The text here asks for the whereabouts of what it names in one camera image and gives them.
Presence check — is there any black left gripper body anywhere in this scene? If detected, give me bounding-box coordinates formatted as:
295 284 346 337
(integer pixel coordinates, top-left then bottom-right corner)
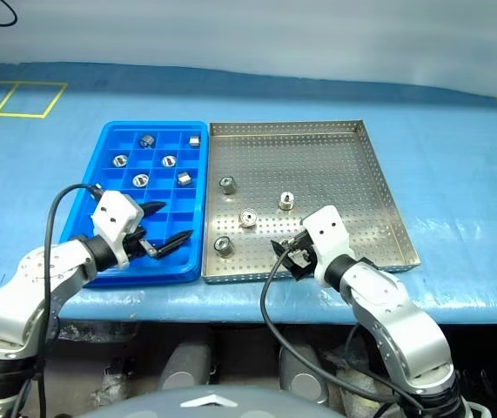
122 226 160 261

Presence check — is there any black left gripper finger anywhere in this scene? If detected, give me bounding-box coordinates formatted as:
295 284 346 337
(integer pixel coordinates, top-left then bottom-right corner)
137 200 167 219
155 229 194 259

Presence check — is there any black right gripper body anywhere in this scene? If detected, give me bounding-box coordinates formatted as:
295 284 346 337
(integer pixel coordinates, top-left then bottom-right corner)
283 229 319 274

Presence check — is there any blue compartment tray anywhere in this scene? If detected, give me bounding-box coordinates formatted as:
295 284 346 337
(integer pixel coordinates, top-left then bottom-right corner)
58 120 209 288

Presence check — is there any perforated metal tray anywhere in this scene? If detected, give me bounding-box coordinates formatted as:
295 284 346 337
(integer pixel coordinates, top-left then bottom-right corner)
201 118 422 285

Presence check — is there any grey rounded cylinder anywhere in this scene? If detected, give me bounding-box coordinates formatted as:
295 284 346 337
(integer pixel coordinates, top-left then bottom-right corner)
278 343 330 406
157 341 212 393

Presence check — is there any grey rounded robot body shell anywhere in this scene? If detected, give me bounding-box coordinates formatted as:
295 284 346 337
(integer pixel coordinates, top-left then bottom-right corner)
77 387 336 418

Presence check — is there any yellow tape double square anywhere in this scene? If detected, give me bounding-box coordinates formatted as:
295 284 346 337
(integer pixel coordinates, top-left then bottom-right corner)
0 80 69 119

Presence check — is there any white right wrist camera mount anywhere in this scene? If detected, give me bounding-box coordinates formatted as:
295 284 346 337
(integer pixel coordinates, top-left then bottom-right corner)
300 205 356 288

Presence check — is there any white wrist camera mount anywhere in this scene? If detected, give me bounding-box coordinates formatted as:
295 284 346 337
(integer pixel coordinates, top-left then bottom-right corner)
90 189 144 270
300 205 356 288

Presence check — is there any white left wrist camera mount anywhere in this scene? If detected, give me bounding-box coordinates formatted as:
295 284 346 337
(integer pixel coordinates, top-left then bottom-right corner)
90 189 144 270

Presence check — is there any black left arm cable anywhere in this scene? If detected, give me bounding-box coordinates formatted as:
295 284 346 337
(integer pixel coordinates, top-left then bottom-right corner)
10 182 104 418

